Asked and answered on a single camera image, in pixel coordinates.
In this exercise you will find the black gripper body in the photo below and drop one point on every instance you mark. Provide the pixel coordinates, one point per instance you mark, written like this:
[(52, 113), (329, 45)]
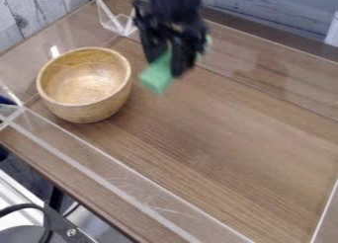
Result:
[(166, 19)]

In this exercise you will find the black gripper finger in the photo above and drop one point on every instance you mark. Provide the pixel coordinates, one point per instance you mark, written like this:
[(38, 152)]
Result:
[(153, 44), (187, 48)]

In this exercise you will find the green rectangular block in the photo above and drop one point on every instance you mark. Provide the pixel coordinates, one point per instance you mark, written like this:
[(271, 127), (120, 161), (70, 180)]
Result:
[(156, 77)]

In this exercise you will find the brown wooden bowl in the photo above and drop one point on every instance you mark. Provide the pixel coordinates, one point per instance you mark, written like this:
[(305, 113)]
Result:
[(85, 85)]

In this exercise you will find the black table leg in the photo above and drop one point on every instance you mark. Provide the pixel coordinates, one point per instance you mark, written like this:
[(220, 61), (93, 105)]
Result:
[(57, 199)]

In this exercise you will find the clear acrylic barrier wall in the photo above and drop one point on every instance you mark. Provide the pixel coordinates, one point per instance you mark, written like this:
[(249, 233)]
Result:
[(227, 161)]

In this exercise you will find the black metal bracket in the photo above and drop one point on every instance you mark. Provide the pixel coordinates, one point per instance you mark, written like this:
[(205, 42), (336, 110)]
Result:
[(61, 231)]

